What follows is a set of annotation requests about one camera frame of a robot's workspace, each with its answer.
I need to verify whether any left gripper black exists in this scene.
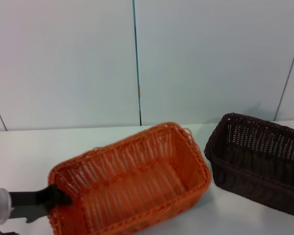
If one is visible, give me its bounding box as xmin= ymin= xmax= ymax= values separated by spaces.
xmin=9 ymin=185 xmax=73 ymax=224

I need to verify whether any orange woven plastic basket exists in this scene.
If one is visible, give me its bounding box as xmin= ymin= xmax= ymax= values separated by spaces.
xmin=48 ymin=121 xmax=213 ymax=235

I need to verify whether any dark brown woven basket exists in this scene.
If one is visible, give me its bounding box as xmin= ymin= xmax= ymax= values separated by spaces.
xmin=203 ymin=112 xmax=294 ymax=218

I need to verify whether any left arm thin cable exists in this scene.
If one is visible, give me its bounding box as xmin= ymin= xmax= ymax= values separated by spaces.
xmin=0 ymin=225 xmax=20 ymax=235

